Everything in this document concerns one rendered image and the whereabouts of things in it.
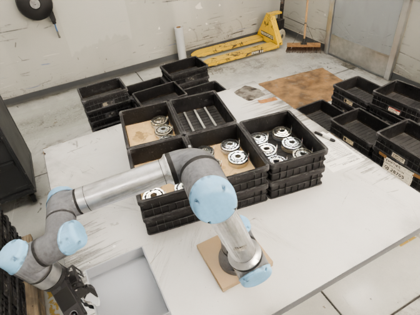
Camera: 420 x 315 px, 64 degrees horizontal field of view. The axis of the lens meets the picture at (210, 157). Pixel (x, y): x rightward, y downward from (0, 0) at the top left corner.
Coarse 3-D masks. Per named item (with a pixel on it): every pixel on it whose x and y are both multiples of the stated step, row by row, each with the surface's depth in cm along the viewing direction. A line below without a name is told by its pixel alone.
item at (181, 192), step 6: (174, 138) 173; (180, 138) 173; (150, 144) 170; (186, 144) 170; (132, 150) 169; (132, 168) 157; (168, 192) 142; (174, 192) 142; (180, 192) 142; (138, 198) 141; (150, 198) 140; (156, 198) 140; (162, 198) 141; (168, 198) 142; (138, 204) 141; (144, 204) 140
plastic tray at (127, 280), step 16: (128, 256) 117; (144, 256) 120; (96, 272) 114; (112, 272) 115; (128, 272) 115; (144, 272) 115; (96, 288) 111; (112, 288) 111; (128, 288) 110; (144, 288) 110; (160, 288) 105; (112, 304) 106; (128, 304) 106; (144, 304) 106; (160, 304) 105
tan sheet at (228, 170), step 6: (216, 144) 182; (216, 150) 178; (240, 150) 177; (216, 156) 174; (222, 156) 174; (222, 162) 170; (222, 168) 167; (228, 168) 166; (234, 168) 166; (240, 168) 166; (246, 168) 165; (252, 168) 165; (228, 174) 163
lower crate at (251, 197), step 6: (264, 186) 156; (240, 192) 154; (246, 192) 155; (252, 192) 156; (258, 192) 160; (264, 192) 161; (240, 198) 158; (246, 198) 159; (252, 198) 161; (258, 198) 162; (264, 198) 163; (240, 204) 160; (246, 204) 162; (252, 204) 162
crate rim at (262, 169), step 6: (222, 126) 178; (228, 126) 178; (240, 126) 176; (198, 132) 175; (186, 138) 172; (246, 138) 168; (252, 144) 164; (258, 150) 159; (264, 162) 152; (258, 168) 149; (264, 168) 149; (234, 174) 147; (240, 174) 147; (246, 174) 148; (252, 174) 149; (228, 180) 147; (234, 180) 148
